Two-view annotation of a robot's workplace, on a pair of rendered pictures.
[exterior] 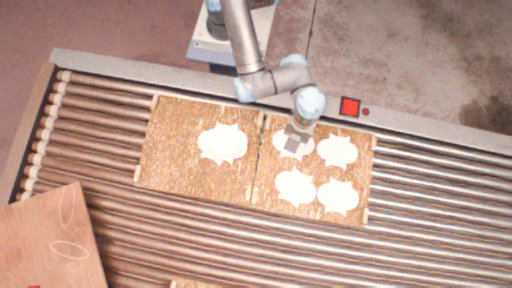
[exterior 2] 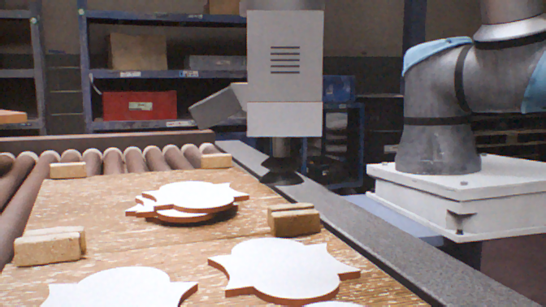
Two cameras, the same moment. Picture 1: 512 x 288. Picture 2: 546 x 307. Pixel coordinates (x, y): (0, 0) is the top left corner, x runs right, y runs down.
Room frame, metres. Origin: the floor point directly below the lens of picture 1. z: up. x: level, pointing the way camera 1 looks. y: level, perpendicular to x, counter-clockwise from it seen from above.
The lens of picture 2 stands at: (0.28, -0.55, 1.13)
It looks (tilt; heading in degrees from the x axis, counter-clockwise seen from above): 10 degrees down; 70
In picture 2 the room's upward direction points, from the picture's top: straight up
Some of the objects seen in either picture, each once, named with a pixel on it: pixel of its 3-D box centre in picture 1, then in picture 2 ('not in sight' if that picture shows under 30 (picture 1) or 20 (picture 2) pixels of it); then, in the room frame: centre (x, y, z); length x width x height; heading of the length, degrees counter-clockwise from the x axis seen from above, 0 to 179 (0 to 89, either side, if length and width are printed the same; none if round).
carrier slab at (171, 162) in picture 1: (200, 148); (161, 203); (0.37, 0.20, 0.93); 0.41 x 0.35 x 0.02; 90
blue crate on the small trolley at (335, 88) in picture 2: not in sight; (318, 88); (2.03, 3.18, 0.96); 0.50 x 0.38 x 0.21; 103
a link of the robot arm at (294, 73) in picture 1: (292, 76); not in sight; (0.53, -0.06, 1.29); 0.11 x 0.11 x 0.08; 25
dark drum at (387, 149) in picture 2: not in sight; (378, 144); (2.72, 3.36, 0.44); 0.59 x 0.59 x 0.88
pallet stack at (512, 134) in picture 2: not in sight; (479, 127); (4.52, 4.11, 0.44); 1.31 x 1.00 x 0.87; 178
